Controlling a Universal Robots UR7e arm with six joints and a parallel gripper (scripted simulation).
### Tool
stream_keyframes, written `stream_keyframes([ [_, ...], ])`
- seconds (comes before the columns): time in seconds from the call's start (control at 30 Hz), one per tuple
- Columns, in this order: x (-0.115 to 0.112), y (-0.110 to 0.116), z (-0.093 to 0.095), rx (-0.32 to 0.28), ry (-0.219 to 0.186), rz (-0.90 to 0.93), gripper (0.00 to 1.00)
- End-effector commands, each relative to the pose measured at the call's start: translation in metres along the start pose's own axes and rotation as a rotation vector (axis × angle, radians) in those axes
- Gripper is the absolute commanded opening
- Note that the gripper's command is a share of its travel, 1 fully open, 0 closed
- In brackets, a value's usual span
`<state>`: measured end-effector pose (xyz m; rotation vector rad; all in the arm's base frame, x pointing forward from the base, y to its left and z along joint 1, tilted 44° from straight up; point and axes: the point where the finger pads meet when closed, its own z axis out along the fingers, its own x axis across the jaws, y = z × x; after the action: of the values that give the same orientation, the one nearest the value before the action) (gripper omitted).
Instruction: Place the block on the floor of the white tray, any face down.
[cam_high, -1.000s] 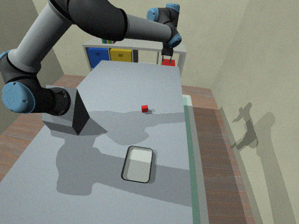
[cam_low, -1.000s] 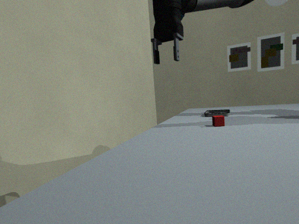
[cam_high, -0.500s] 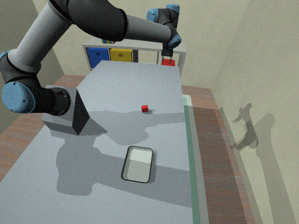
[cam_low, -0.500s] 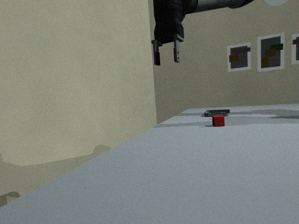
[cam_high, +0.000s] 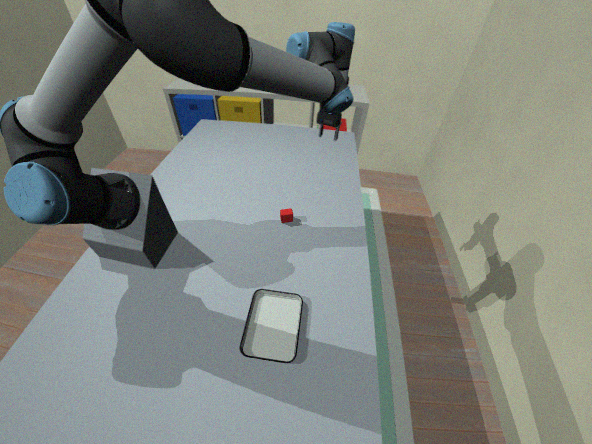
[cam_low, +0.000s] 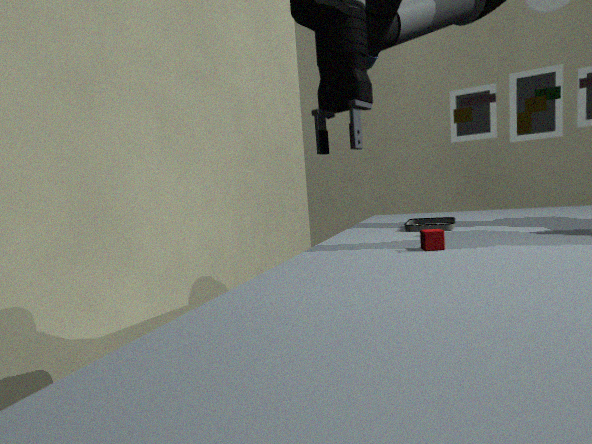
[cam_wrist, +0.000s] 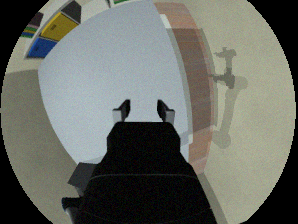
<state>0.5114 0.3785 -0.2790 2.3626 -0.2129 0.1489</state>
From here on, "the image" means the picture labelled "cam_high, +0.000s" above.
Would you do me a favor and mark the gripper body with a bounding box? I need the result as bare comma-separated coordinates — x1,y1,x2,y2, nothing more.
316,70,349,127

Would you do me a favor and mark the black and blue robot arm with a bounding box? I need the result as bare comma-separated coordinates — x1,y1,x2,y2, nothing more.
0,0,355,230

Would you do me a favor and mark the red cube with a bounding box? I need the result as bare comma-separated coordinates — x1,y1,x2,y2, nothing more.
280,208,293,223

